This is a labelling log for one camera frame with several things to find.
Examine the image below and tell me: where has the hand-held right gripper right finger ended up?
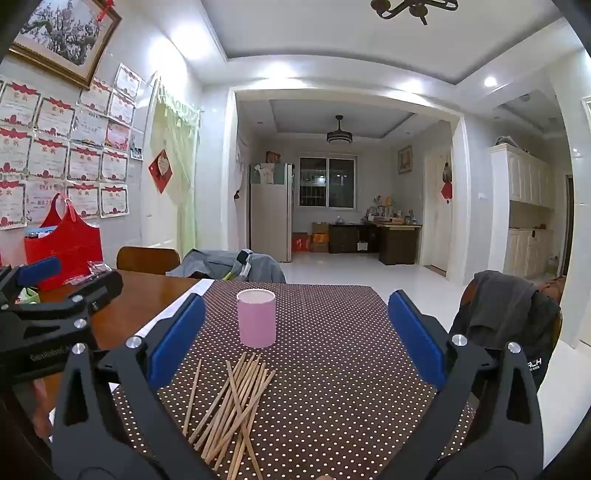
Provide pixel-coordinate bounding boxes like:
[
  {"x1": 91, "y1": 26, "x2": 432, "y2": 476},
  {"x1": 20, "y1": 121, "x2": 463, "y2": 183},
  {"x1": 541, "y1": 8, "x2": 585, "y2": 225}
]
[{"x1": 387, "y1": 290, "x2": 555, "y2": 480}]

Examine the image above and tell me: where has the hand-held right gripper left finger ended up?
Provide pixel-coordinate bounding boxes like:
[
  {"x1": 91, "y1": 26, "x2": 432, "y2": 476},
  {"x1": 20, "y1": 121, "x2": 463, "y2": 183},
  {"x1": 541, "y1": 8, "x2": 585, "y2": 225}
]
[{"x1": 48, "y1": 292, "x2": 218, "y2": 480}]

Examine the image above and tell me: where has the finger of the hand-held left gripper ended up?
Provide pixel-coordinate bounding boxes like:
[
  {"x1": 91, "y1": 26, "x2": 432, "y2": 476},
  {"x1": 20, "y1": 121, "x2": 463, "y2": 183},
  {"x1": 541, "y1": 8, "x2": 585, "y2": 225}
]
[
  {"x1": 0, "y1": 256, "x2": 63, "y2": 317},
  {"x1": 9, "y1": 270, "x2": 124, "y2": 341}
]

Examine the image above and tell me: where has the pink cup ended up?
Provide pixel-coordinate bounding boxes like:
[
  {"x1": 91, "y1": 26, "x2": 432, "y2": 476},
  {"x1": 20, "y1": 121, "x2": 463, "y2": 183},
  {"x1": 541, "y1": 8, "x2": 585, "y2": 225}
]
[{"x1": 236, "y1": 289, "x2": 278, "y2": 349}]

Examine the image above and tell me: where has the bunch of wooden chopsticks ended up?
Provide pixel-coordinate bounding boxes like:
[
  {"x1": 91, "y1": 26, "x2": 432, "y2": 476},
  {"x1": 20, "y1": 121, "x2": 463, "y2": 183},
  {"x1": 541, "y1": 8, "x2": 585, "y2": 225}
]
[{"x1": 182, "y1": 353, "x2": 277, "y2": 468}]

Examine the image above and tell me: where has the person's left hand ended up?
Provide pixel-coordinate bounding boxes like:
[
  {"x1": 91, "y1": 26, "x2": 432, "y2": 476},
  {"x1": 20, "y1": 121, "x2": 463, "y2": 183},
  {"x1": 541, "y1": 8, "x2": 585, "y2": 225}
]
[{"x1": 30, "y1": 381, "x2": 58, "y2": 439}]

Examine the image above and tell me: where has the clear plastic packet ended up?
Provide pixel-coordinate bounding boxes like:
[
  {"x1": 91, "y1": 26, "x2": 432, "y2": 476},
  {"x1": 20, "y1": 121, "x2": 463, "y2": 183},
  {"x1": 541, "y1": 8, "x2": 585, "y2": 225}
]
[{"x1": 65, "y1": 260, "x2": 112, "y2": 285}]

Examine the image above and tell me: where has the red bag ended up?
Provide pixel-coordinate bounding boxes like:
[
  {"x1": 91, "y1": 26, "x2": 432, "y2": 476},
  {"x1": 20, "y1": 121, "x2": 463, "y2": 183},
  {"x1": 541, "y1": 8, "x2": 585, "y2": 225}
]
[{"x1": 24, "y1": 193, "x2": 103, "y2": 291}]

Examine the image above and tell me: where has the dark grey jacket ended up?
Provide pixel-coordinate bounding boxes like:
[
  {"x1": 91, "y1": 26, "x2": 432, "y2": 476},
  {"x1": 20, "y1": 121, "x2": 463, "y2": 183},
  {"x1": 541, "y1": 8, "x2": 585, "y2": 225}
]
[{"x1": 450, "y1": 270, "x2": 561, "y2": 388}]

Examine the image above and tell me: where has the dark wooden desk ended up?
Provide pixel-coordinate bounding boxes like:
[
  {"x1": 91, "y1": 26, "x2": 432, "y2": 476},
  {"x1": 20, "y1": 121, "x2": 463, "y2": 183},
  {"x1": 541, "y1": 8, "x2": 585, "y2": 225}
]
[{"x1": 329, "y1": 220, "x2": 423, "y2": 266}]

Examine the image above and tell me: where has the brown polka dot mat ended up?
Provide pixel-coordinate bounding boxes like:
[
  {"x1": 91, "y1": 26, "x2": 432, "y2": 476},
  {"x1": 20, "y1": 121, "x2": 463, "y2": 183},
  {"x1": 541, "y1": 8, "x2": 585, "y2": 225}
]
[{"x1": 111, "y1": 280, "x2": 476, "y2": 480}]

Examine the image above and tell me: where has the white door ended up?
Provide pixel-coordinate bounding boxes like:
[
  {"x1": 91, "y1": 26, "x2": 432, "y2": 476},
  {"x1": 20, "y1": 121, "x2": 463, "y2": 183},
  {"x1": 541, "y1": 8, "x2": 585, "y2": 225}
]
[{"x1": 424, "y1": 148, "x2": 454, "y2": 274}]

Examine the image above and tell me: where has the clutter of small items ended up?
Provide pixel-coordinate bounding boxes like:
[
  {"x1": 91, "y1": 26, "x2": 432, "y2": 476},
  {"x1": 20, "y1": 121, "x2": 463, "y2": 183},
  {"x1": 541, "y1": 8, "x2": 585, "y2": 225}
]
[{"x1": 367, "y1": 194, "x2": 419, "y2": 227}]

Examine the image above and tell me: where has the brown cardboard box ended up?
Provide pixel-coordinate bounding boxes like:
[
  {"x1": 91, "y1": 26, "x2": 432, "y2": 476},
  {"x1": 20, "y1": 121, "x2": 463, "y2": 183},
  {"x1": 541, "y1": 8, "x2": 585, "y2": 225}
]
[{"x1": 310, "y1": 222, "x2": 329, "y2": 253}]

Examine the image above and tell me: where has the pale green curtain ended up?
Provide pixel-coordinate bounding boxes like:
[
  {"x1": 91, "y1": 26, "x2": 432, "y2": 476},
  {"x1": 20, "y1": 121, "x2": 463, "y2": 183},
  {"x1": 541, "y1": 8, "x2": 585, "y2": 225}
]
[{"x1": 152, "y1": 83, "x2": 202, "y2": 259}]

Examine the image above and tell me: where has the brown bag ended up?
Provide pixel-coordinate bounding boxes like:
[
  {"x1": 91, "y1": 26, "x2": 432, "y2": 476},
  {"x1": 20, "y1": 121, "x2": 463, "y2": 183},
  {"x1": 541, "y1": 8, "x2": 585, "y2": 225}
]
[{"x1": 537, "y1": 276, "x2": 568, "y2": 297}]

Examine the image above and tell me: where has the refrigerator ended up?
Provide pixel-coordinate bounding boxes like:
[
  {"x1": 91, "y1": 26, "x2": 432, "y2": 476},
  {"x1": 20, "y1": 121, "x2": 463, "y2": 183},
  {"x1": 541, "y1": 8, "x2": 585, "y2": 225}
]
[{"x1": 249, "y1": 162, "x2": 294, "y2": 264}]

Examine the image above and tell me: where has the barred window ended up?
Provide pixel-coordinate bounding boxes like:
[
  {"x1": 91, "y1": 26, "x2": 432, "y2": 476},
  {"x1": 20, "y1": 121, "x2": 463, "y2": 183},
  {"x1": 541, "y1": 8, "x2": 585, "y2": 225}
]
[{"x1": 299, "y1": 157, "x2": 357, "y2": 208}]

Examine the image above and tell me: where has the white cabinet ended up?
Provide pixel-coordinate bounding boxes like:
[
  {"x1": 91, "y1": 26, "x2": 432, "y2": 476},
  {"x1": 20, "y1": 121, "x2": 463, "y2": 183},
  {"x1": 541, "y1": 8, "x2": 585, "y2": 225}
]
[{"x1": 489, "y1": 143, "x2": 557, "y2": 280}]

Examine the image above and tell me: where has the round ceiling lamp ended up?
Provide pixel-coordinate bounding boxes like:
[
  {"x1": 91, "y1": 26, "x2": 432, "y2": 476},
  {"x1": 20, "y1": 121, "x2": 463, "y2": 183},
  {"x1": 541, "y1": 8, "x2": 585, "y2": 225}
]
[{"x1": 326, "y1": 115, "x2": 353, "y2": 144}]

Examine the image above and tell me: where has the framed blossom painting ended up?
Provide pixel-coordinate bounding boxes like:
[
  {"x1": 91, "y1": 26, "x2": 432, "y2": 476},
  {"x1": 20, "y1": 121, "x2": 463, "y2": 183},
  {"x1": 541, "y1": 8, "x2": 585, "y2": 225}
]
[{"x1": 9, "y1": 0, "x2": 123, "y2": 90}]

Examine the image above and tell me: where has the dark metal chandelier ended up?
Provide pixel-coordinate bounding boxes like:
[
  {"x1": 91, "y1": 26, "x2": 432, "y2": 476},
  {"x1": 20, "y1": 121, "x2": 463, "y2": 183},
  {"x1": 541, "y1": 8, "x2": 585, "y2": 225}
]
[{"x1": 369, "y1": 0, "x2": 459, "y2": 26}]

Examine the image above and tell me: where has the group of wall certificates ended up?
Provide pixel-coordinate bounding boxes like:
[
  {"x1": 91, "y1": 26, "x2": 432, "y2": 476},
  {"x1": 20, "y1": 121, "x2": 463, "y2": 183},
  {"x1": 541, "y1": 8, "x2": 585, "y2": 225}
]
[{"x1": 0, "y1": 62, "x2": 144, "y2": 232}]

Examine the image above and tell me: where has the red diamond wall decoration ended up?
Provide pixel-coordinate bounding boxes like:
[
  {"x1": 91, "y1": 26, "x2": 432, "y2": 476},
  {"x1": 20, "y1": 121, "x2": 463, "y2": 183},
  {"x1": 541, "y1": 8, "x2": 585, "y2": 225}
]
[{"x1": 148, "y1": 148, "x2": 174, "y2": 195}]

